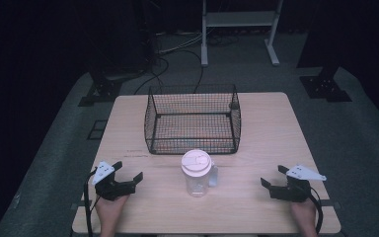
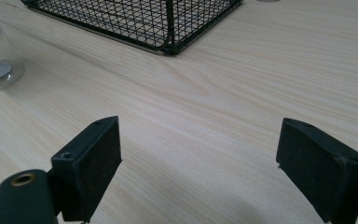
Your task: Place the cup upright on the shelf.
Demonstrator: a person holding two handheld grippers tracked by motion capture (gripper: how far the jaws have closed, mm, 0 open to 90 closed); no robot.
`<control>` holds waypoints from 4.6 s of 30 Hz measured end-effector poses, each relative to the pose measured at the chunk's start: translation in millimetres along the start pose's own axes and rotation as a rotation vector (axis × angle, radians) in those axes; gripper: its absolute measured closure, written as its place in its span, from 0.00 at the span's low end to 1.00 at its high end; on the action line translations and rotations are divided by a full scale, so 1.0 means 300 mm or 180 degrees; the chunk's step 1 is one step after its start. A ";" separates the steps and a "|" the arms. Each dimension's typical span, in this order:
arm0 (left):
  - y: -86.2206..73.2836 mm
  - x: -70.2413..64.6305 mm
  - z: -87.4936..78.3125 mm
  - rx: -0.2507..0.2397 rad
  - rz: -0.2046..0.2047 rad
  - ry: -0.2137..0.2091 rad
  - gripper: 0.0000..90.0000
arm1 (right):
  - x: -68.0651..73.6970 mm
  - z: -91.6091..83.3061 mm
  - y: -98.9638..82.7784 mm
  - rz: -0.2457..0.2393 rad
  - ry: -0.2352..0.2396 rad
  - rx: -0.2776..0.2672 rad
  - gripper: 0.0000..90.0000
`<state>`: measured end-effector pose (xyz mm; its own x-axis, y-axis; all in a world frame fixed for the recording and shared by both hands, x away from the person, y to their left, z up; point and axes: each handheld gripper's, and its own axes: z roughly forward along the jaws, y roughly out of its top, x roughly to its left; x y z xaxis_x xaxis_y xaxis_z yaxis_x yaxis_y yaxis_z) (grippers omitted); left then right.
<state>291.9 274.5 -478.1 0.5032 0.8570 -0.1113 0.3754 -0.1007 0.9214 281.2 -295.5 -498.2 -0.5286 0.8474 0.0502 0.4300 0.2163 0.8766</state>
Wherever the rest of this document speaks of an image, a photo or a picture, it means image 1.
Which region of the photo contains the black wire mesh basket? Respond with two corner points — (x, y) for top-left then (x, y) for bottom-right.
(143, 83), (242, 156)

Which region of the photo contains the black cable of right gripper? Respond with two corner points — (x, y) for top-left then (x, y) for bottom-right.
(304, 186), (324, 235)

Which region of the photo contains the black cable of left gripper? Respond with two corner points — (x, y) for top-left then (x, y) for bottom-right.
(83, 167), (102, 237)

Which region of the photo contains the white metal desk frame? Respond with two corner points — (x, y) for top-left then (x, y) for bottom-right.
(200, 0), (284, 68)

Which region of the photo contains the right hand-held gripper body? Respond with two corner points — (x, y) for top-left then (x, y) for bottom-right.
(269, 164), (328, 203)

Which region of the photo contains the clear plastic pitcher white lid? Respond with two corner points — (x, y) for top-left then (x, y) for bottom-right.
(181, 149), (219, 198)

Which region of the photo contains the grey floor cable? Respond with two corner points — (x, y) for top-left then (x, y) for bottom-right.
(156, 32), (205, 55)

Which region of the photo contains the person's right hand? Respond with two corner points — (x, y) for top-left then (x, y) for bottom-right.
(289, 197), (319, 237)

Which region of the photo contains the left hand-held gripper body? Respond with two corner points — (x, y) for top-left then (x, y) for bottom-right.
(92, 160), (136, 201)

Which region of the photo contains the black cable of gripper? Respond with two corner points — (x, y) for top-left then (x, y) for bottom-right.
(304, 186), (324, 235)
(83, 167), (102, 237)

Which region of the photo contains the black stand base plate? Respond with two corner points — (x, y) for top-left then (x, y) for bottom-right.
(299, 75), (353, 103)
(77, 77), (123, 108)

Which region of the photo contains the black floor cable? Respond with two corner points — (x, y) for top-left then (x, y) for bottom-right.
(164, 48), (205, 94)
(133, 55), (171, 96)

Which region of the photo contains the person's left hand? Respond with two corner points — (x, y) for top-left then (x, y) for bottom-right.
(94, 194), (131, 237)

